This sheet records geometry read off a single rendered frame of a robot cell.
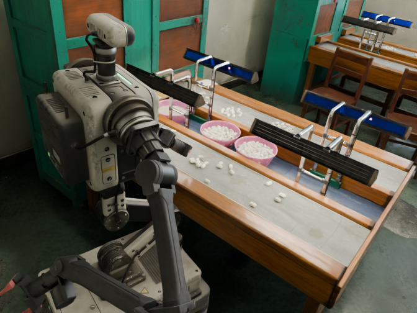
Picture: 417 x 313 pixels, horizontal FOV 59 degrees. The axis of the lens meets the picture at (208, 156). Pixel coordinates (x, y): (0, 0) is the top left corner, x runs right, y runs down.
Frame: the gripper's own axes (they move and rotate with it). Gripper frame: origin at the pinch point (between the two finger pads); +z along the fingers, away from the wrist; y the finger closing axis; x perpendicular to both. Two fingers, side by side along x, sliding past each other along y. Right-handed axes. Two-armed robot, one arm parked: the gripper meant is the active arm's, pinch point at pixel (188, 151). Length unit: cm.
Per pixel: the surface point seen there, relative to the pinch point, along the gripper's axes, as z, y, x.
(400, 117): 215, -63, -125
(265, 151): 45, -21, -22
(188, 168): 8.6, 0.5, 8.6
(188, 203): -0.3, -15.0, 23.6
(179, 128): 28.3, 32.2, -10.2
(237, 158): 27.2, -15.0, -10.1
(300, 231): 8, -70, 8
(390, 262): 131, -111, 2
